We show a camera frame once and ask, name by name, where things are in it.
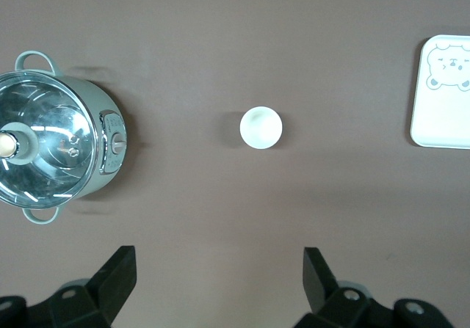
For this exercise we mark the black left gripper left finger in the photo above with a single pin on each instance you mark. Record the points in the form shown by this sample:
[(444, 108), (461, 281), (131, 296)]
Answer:
[(110, 287)]

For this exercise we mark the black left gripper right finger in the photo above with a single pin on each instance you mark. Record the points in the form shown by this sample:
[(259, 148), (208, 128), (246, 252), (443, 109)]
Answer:
[(319, 291)]

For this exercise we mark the white plastic cup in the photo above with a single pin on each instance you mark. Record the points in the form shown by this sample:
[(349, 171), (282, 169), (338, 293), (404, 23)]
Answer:
[(261, 128)]

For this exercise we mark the glass pot lid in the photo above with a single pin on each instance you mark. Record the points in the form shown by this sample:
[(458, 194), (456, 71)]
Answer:
[(55, 122)]

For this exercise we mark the grey pot with glass lid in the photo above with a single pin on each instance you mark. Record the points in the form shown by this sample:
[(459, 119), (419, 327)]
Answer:
[(103, 100)]

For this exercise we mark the white bear print tray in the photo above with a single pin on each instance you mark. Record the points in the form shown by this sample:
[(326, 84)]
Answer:
[(440, 115)]

